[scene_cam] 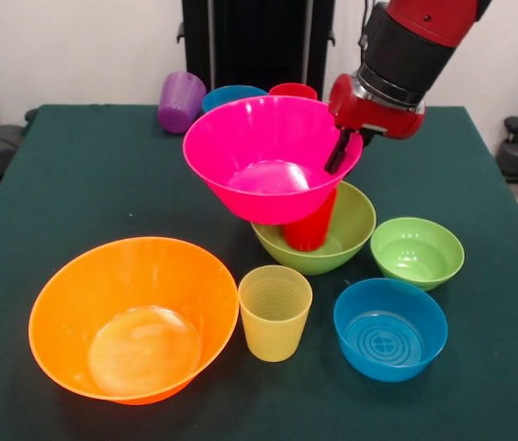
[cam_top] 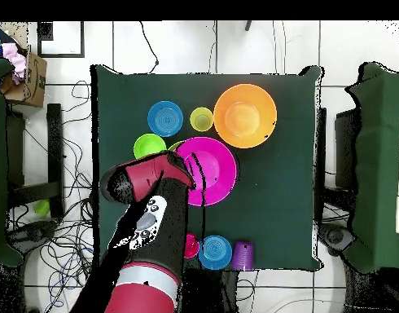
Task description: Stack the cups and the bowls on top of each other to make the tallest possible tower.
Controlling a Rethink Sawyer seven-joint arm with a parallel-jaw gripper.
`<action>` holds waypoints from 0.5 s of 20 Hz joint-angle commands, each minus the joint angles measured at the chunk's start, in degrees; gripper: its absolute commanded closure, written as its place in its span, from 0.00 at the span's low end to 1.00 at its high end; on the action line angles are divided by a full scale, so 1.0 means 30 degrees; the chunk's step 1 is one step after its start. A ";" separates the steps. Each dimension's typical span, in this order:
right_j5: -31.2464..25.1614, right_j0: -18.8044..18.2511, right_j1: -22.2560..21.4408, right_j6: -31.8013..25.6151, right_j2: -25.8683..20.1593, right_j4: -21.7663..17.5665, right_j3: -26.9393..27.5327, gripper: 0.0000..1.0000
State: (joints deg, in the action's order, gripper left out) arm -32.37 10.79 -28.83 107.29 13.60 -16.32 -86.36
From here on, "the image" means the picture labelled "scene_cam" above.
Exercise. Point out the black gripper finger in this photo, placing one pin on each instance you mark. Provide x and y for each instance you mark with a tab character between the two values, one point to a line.
337	154
367	138

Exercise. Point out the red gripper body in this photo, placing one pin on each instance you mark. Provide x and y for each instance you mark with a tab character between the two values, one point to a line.
378	115

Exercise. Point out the crimson pink plastic cup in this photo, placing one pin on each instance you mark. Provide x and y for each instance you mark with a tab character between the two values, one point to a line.
292	90

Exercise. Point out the large green plastic bowl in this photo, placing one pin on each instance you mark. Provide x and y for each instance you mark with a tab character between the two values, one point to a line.
355	229

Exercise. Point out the red plastic cup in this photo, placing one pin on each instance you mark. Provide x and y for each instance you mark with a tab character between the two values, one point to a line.
309	234

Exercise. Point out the large pink plastic bowl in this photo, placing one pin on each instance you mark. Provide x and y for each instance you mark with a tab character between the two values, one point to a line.
250	138

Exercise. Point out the small green plastic bowl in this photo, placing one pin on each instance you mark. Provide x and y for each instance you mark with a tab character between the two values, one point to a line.
417	255

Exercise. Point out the blue plastic bowl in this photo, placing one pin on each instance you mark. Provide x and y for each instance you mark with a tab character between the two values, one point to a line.
390	335
222	97

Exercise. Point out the purple plastic cup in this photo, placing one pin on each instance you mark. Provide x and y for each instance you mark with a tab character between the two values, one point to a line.
178	105

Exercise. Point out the yellow plastic cup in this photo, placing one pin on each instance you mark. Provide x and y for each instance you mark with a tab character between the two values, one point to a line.
273	331

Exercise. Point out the orange plastic bowl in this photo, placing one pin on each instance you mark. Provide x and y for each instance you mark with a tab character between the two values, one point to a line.
135	321

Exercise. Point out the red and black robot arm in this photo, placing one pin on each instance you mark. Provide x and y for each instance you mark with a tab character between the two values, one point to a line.
415	46

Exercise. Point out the dark green table cloth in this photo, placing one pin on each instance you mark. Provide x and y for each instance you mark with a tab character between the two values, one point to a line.
447	367

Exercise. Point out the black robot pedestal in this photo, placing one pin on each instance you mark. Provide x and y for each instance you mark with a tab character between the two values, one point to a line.
259	41

